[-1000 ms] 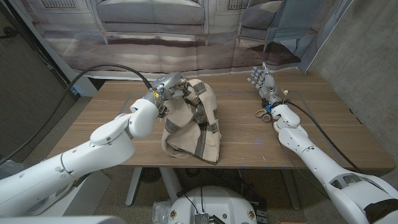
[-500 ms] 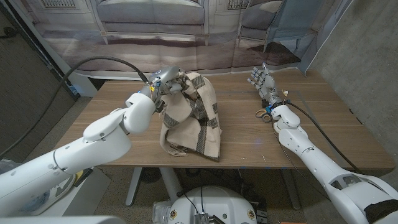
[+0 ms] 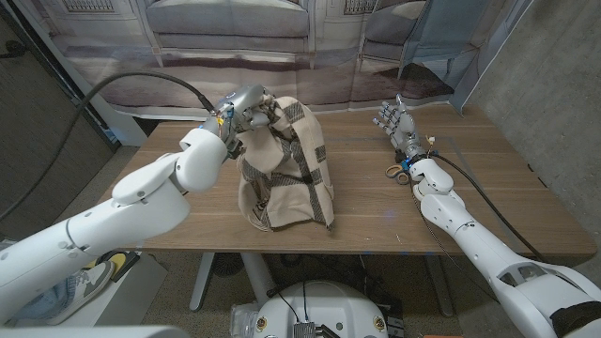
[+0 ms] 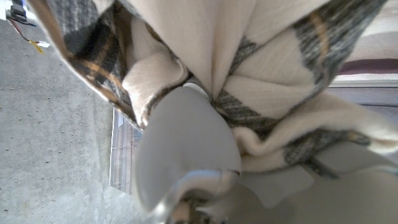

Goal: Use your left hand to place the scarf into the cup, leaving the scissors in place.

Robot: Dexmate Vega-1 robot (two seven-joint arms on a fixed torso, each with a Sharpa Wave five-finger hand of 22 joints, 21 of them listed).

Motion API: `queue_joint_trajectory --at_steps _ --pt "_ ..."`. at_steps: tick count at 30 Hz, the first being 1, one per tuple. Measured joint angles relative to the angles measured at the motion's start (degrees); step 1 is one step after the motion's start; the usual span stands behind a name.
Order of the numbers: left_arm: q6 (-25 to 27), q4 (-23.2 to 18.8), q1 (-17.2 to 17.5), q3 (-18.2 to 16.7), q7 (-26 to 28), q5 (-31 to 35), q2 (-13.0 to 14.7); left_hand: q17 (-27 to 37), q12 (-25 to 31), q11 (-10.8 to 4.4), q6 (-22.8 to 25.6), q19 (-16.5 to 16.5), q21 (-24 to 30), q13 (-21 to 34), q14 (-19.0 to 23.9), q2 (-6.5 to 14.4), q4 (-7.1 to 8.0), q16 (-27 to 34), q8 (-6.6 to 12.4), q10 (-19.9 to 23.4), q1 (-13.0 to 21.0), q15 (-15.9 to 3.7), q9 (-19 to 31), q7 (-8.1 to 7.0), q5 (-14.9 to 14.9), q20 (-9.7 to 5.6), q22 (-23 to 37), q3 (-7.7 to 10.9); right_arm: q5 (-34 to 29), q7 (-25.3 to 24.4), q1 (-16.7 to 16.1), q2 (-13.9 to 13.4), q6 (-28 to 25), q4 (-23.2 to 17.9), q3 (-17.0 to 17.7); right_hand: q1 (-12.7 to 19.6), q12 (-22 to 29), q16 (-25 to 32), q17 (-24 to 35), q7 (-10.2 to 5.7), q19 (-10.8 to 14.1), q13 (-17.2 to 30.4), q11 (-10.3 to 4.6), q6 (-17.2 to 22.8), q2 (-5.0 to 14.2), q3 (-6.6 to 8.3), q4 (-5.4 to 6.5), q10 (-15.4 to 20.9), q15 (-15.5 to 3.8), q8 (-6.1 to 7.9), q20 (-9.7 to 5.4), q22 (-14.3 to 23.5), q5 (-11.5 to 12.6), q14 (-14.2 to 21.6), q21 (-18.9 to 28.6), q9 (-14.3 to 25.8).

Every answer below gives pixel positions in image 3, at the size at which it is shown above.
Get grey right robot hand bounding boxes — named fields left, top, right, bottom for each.
left=372, top=92, right=427, bottom=161

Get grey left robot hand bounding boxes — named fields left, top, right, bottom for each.
left=213, top=84, right=273, bottom=146

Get cream grey plaid scarf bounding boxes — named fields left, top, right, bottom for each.
left=237, top=93, right=336, bottom=233

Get white robot shoulder cover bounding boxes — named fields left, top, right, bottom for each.
left=0, top=325, right=190, bottom=338

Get printed room backdrop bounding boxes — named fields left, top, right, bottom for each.
left=13, top=0, right=536, bottom=124

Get grey metal table leg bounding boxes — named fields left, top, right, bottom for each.
left=189, top=252, right=217, bottom=313
left=239, top=253, right=278, bottom=306
left=424, top=255, right=455, bottom=318

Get black round floor object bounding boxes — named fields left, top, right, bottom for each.
left=211, top=253, right=244, bottom=278

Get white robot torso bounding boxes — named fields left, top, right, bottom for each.
left=253, top=280, right=390, bottom=338

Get yellow black floor pad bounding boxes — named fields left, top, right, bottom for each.
left=96, top=251, right=142, bottom=283

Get clear plastic bag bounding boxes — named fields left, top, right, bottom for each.
left=228, top=302, right=262, bottom=338

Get white floor platform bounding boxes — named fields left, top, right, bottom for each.
left=18, top=253, right=170, bottom=328

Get grey white sneaker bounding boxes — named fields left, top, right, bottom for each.
left=46, top=260, right=116, bottom=326

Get blue jeans person leg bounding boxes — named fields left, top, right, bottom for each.
left=8, top=274, right=79, bottom=325

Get orange handled scissors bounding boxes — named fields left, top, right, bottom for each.
left=385, top=163, right=410, bottom=186

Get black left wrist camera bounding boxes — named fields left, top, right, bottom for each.
left=223, top=135, right=245, bottom=161

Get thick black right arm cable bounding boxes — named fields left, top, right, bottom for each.
left=429, top=152, right=548, bottom=262

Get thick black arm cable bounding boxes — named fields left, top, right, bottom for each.
left=429, top=152, right=548, bottom=262
left=0, top=69, right=218, bottom=222

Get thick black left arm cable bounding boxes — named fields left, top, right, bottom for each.
left=0, top=69, right=218, bottom=222

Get thin braided right arm cable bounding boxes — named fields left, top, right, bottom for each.
left=408, top=182, right=501, bottom=306

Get white corner post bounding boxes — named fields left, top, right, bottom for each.
left=11, top=0, right=149, bottom=147

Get black floor cable bundle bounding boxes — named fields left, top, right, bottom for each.
left=323, top=255, right=405, bottom=325

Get black door handle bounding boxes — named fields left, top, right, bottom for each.
left=0, top=39, right=28, bottom=60

